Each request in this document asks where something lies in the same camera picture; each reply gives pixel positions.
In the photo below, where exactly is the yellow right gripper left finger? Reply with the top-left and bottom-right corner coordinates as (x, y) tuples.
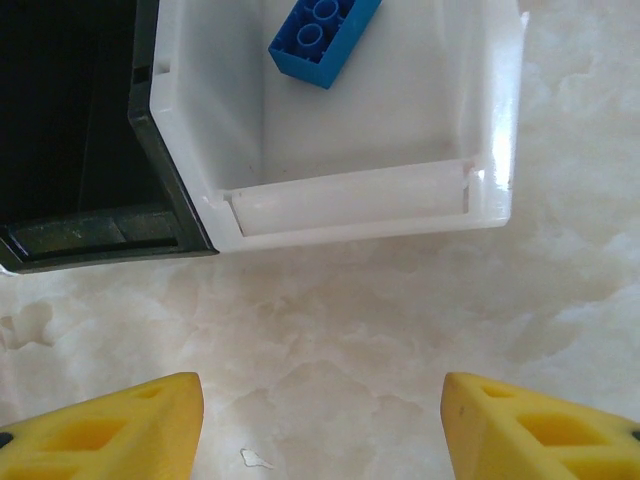
(0, 371), (206, 480)

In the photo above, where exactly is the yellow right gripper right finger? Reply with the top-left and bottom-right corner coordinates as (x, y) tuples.
(439, 371), (640, 480)

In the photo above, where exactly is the black plastic bin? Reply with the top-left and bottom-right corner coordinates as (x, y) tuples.
(0, 0), (220, 275)

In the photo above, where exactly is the white plastic bin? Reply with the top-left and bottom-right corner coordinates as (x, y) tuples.
(148, 0), (531, 251)

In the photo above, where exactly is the blue lego brick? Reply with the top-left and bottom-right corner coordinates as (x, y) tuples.
(268, 0), (387, 91)

